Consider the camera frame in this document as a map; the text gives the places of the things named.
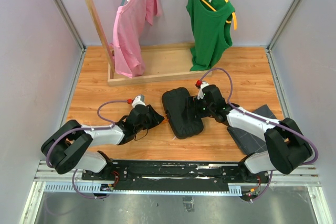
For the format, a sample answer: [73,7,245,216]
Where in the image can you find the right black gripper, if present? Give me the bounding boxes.
[182,95,214,121]

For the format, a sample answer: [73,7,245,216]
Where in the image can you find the black plastic tool case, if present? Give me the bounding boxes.
[162,87,204,139]

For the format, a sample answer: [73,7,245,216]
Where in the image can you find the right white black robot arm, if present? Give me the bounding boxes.
[186,81,313,182]

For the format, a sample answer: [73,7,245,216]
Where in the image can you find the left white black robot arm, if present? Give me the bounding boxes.
[40,104,164,180]

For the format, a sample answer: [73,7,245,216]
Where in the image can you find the wooden clothes rack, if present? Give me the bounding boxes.
[85,0,205,87]

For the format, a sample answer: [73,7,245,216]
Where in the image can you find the grey folded cloth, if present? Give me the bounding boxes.
[227,104,276,155]

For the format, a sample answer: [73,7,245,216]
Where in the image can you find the pink t-shirt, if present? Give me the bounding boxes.
[113,0,162,78]

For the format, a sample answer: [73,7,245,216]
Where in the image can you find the green tank top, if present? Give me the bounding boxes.
[186,0,235,71]

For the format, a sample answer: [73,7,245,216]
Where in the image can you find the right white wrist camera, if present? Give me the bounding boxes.
[196,80,209,100]

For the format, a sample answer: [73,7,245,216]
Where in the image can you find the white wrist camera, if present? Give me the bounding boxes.
[196,80,209,100]
[127,94,146,108]

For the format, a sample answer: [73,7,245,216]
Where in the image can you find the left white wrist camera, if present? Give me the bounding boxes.
[127,94,146,108]

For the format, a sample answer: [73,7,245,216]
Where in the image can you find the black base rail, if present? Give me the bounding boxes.
[81,159,269,192]

